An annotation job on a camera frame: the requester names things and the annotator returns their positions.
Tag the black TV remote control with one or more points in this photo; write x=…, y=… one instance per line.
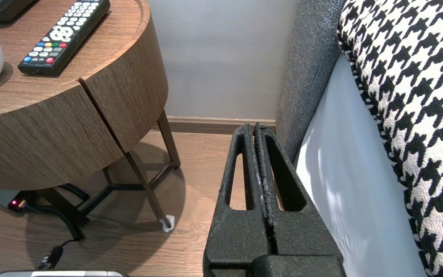
x=64, y=34

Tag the grey skirting board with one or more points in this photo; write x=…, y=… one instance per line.
x=206, y=125

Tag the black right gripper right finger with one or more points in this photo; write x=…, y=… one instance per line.
x=302, y=238

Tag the grey fabric headboard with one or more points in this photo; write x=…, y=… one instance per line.
x=310, y=77

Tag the white table leg pad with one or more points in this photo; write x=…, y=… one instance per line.
x=167, y=224

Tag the white robot base chassis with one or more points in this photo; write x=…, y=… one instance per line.
x=71, y=274

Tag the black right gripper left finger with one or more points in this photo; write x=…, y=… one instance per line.
x=237, y=238

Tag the black white houndstooth pillow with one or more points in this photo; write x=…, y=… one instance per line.
x=417, y=96

